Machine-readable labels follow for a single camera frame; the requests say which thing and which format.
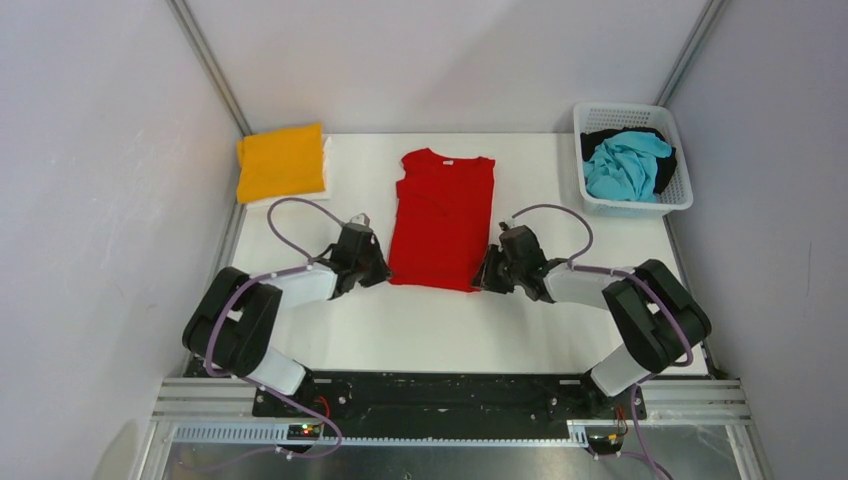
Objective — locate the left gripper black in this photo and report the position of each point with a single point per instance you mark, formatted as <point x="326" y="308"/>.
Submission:
<point x="382" y="273"/>

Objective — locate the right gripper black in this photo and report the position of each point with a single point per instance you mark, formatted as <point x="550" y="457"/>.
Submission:
<point x="485" y="278"/>

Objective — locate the red t-shirt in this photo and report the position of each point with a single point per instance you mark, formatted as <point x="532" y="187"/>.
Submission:
<point x="442" y="226"/>

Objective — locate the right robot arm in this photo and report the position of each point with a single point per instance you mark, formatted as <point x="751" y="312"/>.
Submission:
<point x="658" y="320"/>

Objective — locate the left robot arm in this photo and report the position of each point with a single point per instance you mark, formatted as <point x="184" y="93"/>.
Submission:
<point x="232" y="326"/>

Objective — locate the folded white t-shirt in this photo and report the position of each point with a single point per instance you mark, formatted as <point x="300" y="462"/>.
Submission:
<point x="327" y="174"/>

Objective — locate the folded orange t-shirt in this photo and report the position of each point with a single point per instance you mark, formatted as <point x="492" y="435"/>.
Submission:
<point x="284" y="162"/>

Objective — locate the black t-shirt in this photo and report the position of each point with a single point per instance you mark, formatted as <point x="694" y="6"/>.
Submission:
<point x="666" y="169"/>

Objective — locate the light blue t-shirt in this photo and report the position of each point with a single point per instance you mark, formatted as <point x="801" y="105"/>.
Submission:
<point x="626" y="166"/>

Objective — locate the white plastic basket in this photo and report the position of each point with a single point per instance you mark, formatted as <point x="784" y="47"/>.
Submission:
<point x="630" y="160"/>

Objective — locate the left controller board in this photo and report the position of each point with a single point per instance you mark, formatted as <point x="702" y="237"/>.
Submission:
<point x="304" y="432"/>

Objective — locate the controller board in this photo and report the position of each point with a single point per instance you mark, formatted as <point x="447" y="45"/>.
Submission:
<point x="304" y="432"/>
<point x="604" y="445"/>

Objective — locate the right controller board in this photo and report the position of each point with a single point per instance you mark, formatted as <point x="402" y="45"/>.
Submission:
<point x="604" y="445"/>

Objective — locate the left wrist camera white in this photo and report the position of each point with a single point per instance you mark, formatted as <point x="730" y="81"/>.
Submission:
<point x="361" y="219"/>

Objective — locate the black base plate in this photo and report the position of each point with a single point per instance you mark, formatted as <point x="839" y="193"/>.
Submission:
<point x="456" y="406"/>

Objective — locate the aluminium frame rail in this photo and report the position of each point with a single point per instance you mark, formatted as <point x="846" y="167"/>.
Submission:
<point x="217" y="410"/>

